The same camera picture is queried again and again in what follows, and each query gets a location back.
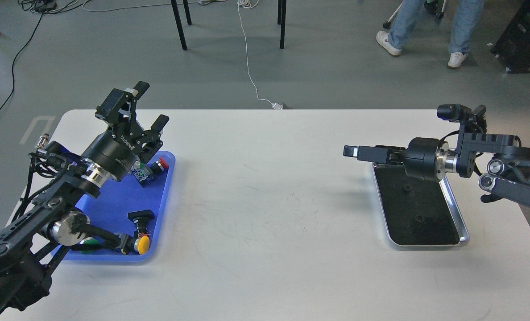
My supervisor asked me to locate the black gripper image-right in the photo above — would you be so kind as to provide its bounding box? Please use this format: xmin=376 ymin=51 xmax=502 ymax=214
xmin=343 ymin=137 xmax=448 ymax=181

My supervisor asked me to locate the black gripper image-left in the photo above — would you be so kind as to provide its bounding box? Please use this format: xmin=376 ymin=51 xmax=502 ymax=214
xmin=81 ymin=81 xmax=170 ymax=181

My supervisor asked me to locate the small black gear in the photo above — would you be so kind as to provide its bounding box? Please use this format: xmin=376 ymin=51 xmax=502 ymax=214
xmin=402 ymin=185 xmax=413 ymax=194

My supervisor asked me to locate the silver metal tray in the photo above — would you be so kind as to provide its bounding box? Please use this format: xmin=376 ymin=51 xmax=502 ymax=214
xmin=372 ymin=163 xmax=470 ymax=250

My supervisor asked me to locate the blue plastic tray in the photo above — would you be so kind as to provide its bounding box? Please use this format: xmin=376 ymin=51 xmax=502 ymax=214
xmin=64 ymin=152 xmax=176 ymax=263

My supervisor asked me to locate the black table leg left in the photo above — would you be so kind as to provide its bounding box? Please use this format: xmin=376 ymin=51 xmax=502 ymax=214
xmin=170 ymin=0 xmax=192 ymax=51

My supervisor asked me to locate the black table leg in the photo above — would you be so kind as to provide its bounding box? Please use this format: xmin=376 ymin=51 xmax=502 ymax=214
xmin=277 ymin=0 xmax=287 ymax=49
xmin=170 ymin=0 xmax=192 ymax=51

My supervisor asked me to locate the black equipment case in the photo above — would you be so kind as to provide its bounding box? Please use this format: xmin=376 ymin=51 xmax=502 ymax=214
xmin=491 ymin=0 xmax=530 ymax=74

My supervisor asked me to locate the black table leg right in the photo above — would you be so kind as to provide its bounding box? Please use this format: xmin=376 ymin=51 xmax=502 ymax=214
xmin=277 ymin=0 xmax=287 ymax=49

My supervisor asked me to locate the red push button switch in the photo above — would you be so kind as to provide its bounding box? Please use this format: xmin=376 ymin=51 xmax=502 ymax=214
xmin=149 ymin=157 xmax=169 ymax=175

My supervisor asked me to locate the blue green switch block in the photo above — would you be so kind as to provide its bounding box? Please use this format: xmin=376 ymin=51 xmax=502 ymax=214
xmin=130 ymin=161 xmax=154 ymax=188

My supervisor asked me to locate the black push button switch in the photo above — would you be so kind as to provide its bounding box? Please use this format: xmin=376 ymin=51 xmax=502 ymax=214
xmin=128 ymin=210 xmax=155 ymax=234

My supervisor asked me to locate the yellow push button switch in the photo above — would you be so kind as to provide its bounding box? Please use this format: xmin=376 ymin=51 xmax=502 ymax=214
xmin=120 ymin=234 xmax=150 ymax=255

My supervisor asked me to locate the green push button switch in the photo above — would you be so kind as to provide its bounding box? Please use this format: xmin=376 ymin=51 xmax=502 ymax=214
xmin=78 ymin=238 xmax=101 ymax=254

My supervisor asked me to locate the black floor cable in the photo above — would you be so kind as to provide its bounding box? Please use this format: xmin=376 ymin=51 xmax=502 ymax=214
xmin=0 ymin=0 xmax=57 ymax=169

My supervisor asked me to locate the white charging cable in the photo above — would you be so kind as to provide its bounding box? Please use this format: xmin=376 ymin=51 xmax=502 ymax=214
xmin=237 ymin=0 xmax=282 ymax=110

